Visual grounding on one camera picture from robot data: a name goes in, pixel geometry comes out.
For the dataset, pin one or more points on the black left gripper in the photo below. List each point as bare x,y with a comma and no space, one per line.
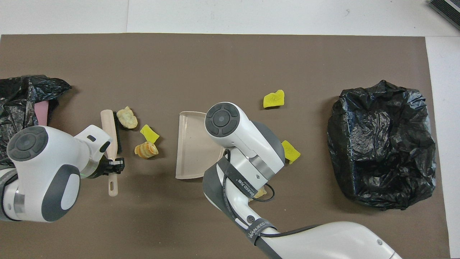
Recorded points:
100,169

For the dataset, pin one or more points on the orange ridged bread chunk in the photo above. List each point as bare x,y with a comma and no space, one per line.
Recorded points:
145,150

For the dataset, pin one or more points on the beige brush with black bristles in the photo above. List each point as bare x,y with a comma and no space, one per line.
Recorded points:
107,124

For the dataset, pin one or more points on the small yellow sponge piece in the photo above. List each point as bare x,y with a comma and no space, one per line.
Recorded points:
149,134

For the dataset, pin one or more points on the pale yellow bread chunk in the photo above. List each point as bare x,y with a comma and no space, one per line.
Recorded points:
127,118

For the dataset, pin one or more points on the beige plastic dustpan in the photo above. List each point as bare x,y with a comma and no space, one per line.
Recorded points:
190,151

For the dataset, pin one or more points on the pale ridged bread chunk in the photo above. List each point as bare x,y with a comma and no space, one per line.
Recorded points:
261,193

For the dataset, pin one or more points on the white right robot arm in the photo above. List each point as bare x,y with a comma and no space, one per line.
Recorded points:
244,144

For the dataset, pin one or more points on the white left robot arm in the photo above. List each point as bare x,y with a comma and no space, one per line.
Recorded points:
43,172

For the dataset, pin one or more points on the pink bin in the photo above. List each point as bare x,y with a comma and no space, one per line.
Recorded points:
42,113

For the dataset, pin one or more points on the crumpled black trash bag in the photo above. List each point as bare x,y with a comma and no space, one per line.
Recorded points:
14,108

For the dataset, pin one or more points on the black trash bag lined bin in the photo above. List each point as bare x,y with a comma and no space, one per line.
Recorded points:
381,144

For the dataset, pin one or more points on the brown table mat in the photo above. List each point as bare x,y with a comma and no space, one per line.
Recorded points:
230,64

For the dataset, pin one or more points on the notched yellow sponge piece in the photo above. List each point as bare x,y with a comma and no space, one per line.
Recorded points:
291,153

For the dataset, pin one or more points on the dark ribbed panel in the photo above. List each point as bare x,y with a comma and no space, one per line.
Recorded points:
447,9

